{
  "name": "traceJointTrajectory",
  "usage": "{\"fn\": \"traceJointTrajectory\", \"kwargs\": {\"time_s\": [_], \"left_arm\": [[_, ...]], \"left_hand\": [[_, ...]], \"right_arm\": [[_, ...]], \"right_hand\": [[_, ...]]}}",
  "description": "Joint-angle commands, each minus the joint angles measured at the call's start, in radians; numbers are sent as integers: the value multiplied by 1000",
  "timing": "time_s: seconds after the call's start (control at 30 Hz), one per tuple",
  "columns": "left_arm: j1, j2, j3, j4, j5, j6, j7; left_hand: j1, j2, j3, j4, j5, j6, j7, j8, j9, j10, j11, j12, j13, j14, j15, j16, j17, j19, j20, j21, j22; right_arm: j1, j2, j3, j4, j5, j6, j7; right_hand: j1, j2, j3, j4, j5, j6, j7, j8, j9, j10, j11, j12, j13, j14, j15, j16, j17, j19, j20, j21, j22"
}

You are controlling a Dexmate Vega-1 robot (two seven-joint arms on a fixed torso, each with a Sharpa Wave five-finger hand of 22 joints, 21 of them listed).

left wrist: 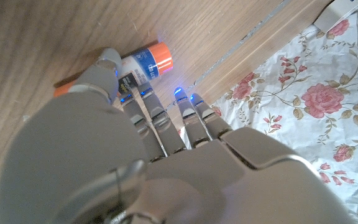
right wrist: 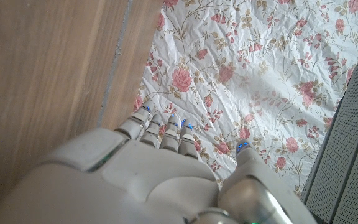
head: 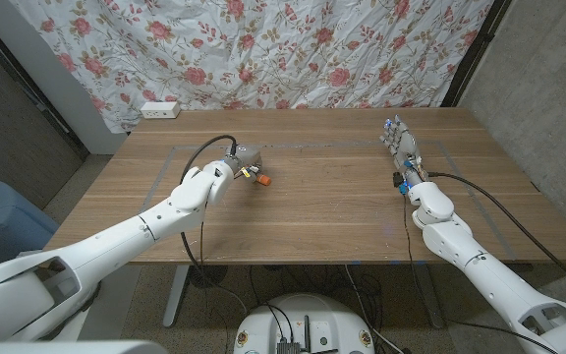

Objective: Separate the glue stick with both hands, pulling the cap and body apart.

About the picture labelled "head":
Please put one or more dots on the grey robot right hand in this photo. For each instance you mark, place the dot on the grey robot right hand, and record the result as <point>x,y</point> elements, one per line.
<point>403,145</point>

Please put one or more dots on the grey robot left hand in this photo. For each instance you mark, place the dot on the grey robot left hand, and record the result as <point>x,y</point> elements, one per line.
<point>247,157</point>

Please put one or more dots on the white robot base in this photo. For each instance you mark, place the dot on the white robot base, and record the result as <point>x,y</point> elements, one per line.
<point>322,324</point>

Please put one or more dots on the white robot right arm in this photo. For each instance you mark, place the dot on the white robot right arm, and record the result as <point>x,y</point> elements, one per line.
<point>489,275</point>

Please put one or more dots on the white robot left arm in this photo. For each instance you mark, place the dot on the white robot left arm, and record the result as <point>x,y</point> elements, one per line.
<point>116,246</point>

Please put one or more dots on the white power strip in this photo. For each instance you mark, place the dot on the white power strip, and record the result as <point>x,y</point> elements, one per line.
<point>159,109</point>

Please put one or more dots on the floral backdrop cloth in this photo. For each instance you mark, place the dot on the floral backdrop cloth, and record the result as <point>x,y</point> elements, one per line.
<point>263,49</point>

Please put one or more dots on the black backdrop pole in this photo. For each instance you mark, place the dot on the black backdrop pole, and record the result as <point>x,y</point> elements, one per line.
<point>474,54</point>

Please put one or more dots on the black round floor object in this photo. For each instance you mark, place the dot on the black round floor object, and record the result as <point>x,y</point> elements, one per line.
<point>209,277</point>

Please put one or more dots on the white table leg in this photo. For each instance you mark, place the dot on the white table leg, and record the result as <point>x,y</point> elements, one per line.
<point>175,295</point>

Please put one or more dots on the grey table leg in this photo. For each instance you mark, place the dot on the grey table leg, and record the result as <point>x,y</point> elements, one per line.
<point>428,300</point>

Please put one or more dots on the white and blue floor box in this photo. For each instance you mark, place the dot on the white and blue floor box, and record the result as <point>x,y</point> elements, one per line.
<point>30,253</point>

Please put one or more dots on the blue plastic bin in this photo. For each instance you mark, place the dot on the blue plastic bin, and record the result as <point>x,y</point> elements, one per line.
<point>3,221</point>

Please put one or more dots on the white robot torso edge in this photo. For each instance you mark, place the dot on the white robot torso edge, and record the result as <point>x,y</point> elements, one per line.
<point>67,347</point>

